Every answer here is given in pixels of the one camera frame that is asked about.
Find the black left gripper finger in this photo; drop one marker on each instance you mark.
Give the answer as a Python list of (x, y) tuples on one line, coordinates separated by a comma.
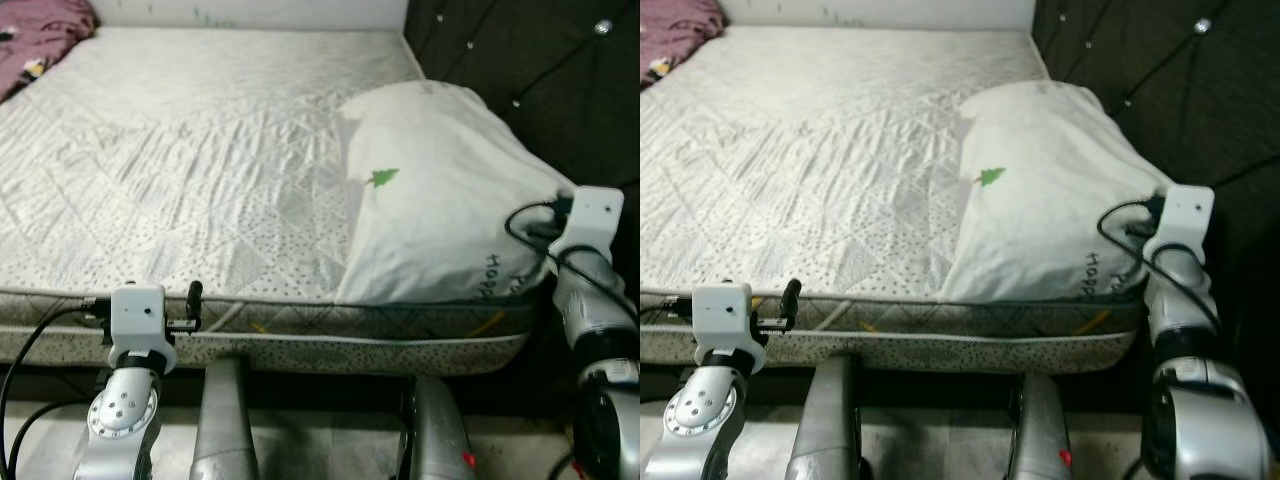
[(790, 298), (194, 300)]

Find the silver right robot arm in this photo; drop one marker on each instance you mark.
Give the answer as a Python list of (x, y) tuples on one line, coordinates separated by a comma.
[(600, 320), (1190, 320)]

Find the white pillow green tree print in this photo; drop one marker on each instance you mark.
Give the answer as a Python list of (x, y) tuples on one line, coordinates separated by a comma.
[(440, 200), (1050, 200)]

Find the silver left robot leg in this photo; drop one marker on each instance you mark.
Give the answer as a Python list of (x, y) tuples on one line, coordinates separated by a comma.
[(225, 420), (822, 420)]

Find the silver robot leg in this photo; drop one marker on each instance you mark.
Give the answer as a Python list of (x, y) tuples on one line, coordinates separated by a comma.
[(822, 420), (440, 430), (1040, 430), (225, 420)]

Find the black tufted headboard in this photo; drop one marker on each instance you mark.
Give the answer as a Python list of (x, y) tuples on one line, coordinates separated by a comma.
[(540, 90), (1150, 90)]

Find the white quilted mattress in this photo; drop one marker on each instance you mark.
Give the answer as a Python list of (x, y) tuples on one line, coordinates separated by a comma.
[(820, 150), (180, 150)]

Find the purple cartoon print blanket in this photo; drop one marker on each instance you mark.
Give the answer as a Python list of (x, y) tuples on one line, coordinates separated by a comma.
[(675, 30), (40, 30)]

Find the silver right robot leg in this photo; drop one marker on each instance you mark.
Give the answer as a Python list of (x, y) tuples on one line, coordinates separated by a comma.
[(1040, 430), (440, 430)]

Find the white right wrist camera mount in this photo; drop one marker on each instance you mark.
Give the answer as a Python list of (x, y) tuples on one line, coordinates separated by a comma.
[(1182, 215), (595, 215)]

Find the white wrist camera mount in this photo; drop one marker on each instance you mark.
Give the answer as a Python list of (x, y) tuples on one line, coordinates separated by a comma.
[(1182, 215), (595, 215), (135, 312), (720, 312)]

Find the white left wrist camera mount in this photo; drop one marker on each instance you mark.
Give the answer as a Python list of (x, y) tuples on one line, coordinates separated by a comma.
[(135, 312), (720, 312)]

